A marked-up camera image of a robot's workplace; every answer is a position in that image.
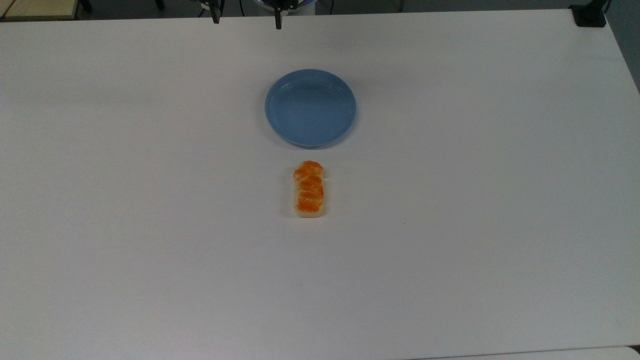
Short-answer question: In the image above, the orange glazed bread loaf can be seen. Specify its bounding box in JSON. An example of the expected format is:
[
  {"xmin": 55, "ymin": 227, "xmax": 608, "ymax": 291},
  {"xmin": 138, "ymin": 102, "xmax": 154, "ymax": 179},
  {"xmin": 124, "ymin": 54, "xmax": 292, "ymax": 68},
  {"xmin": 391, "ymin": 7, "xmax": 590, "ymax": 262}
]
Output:
[{"xmin": 292, "ymin": 160, "xmax": 326, "ymax": 220}]

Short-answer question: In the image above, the black table clamp mount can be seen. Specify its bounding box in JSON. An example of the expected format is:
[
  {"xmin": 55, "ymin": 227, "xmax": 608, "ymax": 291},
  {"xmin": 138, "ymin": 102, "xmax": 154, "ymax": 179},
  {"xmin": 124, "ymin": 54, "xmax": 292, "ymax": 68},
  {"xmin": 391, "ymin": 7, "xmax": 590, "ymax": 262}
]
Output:
[{"xmin": 569, "ymin": 0, "xmax": 612, "ymax": 28}]

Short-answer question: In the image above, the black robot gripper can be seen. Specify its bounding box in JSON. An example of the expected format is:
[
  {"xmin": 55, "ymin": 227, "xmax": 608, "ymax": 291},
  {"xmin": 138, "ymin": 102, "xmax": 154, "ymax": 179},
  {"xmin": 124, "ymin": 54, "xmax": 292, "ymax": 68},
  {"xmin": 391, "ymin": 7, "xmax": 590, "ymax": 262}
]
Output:
[{"xmin": 199, "ymin": 0, "xmax": 298, "ymax": 30}]

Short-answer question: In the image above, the light wooden table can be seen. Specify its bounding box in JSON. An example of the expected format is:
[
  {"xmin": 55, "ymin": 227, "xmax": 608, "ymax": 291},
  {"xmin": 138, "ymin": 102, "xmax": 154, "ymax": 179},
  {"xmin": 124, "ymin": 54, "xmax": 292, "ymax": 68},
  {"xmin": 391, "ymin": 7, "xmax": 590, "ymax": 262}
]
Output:
[{"xmin": 0, "ymin": 0, "xmax": 82, "ymax": 22}]

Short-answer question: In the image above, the blue round plate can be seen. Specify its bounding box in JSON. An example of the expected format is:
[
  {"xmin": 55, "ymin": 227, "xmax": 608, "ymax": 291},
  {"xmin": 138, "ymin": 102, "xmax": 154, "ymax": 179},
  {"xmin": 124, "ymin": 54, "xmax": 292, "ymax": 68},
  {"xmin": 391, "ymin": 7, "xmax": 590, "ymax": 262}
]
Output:
[{"xmin": 264, "ymin": 68, "xmax": 358, "ymax": 149}]

